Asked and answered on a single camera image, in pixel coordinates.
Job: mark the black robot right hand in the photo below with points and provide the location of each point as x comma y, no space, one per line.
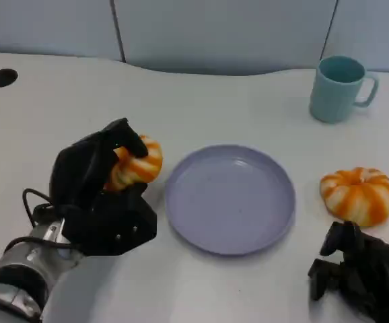
373,272

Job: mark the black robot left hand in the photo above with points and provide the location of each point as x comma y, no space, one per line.
80,175

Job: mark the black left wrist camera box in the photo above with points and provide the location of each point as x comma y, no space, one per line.
48,215

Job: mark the lilac plate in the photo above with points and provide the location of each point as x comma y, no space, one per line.
229,202

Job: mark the orange white toy bread roll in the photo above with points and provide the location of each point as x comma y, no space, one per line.
359,196
144,168

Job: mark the pale green mug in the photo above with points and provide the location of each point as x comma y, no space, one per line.
330,99

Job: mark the grey partition panel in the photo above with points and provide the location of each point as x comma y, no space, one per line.
46,23
221,33
373,27

